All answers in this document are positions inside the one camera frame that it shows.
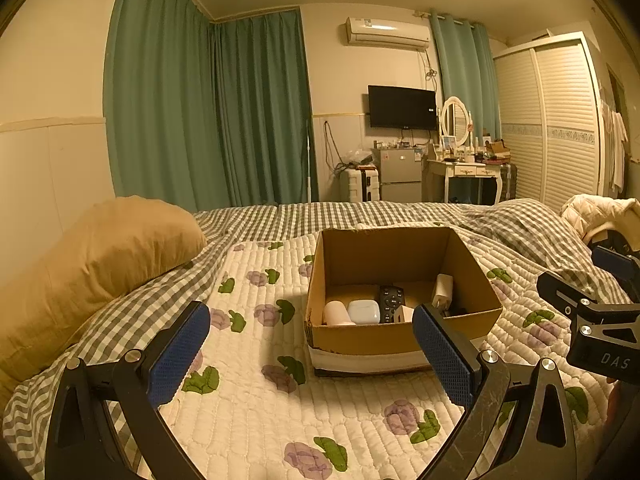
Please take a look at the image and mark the white charger box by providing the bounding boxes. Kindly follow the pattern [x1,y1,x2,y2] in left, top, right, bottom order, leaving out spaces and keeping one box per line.
[432,273,454,312]

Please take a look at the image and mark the black remote control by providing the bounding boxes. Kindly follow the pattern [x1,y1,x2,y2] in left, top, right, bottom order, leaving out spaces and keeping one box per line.
[378,285,405,324]

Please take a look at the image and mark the white cylindrical bottle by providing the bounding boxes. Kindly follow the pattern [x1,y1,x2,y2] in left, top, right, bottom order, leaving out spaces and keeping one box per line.
[323,300,355,326]

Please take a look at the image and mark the cream puffy jacket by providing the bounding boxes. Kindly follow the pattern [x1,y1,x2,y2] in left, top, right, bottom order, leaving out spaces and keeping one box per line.
[560,194,640,252]

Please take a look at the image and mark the grey checked bed sheet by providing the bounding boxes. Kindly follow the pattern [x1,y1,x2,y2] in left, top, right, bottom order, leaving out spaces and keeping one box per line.
[2,198,632,480]

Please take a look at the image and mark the tan pillow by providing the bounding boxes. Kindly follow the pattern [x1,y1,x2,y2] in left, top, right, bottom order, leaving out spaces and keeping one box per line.
[1,196,206,404]

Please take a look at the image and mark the white louvered wardrobe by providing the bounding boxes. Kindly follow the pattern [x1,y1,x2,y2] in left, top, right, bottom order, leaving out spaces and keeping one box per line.
[494,32,605,211]

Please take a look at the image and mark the floral quilted white blanket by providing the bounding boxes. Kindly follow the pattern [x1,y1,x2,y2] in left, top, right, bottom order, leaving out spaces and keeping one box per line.
[154,224,626,479]

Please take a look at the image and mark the white dressing table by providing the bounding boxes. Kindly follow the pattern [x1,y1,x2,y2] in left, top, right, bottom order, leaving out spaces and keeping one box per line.
[422,159,503,205]

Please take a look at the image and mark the brown cardboard box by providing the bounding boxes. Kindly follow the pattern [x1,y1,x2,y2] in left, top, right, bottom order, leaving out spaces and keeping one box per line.
[305,226,502,375]

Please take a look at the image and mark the white earbuds case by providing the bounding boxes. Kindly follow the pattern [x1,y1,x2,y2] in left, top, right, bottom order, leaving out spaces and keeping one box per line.
[347,299,381,325]

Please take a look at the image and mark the oval white vanity mirror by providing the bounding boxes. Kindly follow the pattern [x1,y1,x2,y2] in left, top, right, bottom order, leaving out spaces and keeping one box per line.
[439,96,473,148]

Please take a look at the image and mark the silver mini fridge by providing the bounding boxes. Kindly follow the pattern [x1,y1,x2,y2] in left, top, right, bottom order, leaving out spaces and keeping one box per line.
[374,148,422,203]

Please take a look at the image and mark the white suitcase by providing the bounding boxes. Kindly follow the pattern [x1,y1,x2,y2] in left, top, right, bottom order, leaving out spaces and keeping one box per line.
[340,166,381,203]

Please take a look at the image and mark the green curtain right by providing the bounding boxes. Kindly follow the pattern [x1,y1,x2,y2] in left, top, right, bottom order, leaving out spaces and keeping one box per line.
[430,10,500,139]

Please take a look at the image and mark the green curtain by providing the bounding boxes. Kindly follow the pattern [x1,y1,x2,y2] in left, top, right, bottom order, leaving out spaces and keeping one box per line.
[103,0,319,211]
[430,10,500,139]

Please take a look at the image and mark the white air conditioner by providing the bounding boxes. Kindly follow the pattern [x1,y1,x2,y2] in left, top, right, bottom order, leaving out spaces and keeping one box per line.
[345,18,431,51]

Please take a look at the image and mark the green curtain left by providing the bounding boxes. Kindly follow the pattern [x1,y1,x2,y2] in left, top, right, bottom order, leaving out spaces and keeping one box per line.
[103,0,319,211]

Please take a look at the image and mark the black wall television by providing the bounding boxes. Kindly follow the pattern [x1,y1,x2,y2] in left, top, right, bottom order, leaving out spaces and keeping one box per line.
[368,84,437,131]

